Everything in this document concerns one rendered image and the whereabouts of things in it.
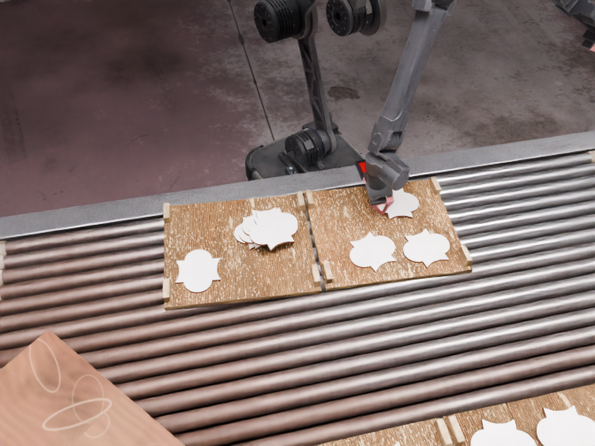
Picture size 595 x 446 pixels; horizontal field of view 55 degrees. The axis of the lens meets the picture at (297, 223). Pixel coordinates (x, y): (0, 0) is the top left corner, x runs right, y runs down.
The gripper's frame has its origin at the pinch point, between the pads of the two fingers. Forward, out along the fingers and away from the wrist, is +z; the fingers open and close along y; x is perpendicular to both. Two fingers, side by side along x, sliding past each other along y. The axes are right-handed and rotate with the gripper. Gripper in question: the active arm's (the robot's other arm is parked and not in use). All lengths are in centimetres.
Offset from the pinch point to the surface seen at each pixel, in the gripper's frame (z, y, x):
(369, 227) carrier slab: 0.5, -7.8, 4.7
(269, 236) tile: -9.2, -11.3, 32.6
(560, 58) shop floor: 128, 198, -161
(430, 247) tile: 2.7, -17.2, -10.5
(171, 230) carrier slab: -10, -3, 60
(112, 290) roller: -11, -20, 76
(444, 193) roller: 7.7, 5.0, -21.3
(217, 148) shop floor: 84, 133, 67
